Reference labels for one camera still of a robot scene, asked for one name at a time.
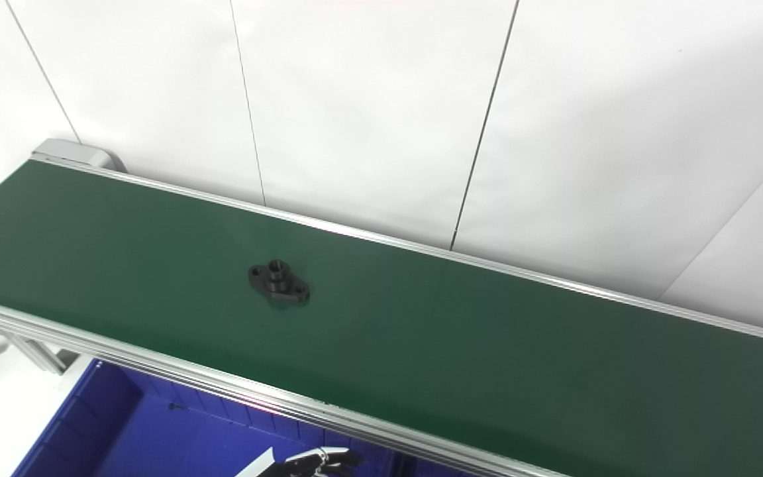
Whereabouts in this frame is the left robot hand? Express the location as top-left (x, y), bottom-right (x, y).
top-left (236, 447), bottom-right (364, 477)

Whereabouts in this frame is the black flange part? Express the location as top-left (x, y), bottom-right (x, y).
top-left (248, 259), bottom-right (311, 305)

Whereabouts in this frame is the green conveyor belt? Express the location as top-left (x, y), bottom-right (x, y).
top-left (0, 151), bottom-right (763, 477)
top-left (0, 159), bottom-right (763, 477)

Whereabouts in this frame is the blue plastic bin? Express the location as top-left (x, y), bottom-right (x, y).
top-left (12, 359), bottom-right (395, 477)

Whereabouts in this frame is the aluminium conveyor leg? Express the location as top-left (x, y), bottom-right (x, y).
top-left (0, 330), bottom-right (81, 375)

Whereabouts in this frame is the grey conveyor motor housing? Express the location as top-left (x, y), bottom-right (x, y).
top-left (30, 138), bottom-right (124, 172)

